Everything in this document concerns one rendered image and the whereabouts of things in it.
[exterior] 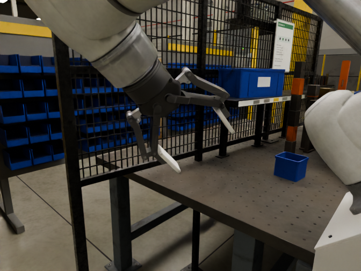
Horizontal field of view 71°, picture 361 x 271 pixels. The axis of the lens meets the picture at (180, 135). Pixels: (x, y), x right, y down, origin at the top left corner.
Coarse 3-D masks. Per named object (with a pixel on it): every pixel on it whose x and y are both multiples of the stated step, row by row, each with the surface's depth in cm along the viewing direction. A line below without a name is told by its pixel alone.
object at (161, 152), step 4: (160, 148) 49; (160, 152) 48; (164, 152) 50; (164, 156) 48; (168, 156) 50; (164, 160) 49; (168, 160) 49; (172, 160) 52; (172, 164) 50; (176, 164) 52; (176, 168) 51
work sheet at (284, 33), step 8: (280, 24) 152; (288, 24) 158; (280, 32) 153; (288, 32) 160; (280, 40) 155; (288, 40) 161; (280, 48) 157; (288, 48) 163; (280, 56) 159; (288, 56) 165; (272, 64) 154; (280, 64) 161; (288, 64) 167; (288, 72) 169
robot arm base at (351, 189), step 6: (348, 186) 64; (354, 186) 62; (360, 186) 60; (354, 192) 63; (360, 192) 61; (354, 198) 63; (360, 198) 60; (354, 204) 61; (360, 204) 59; (354, 210) 59; (360, 210) 58
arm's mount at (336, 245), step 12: (348, 192) 80; (348, 204) 70; (336, 216) 66; (348, 216) 61; (360, 216) 57; (336, 228) 59; (348, 228) 55; (360, 228) 51; (324, 240) 56; (336, 240) 52; (348, 240) 51; (360, 240) 49; (324, 252) 54; (336, 252) 53; (348, 252) 51; (360, 252) 50; (324, 264) 55; (336, 264) 53; (348, 264) 51; (360, 264) 50
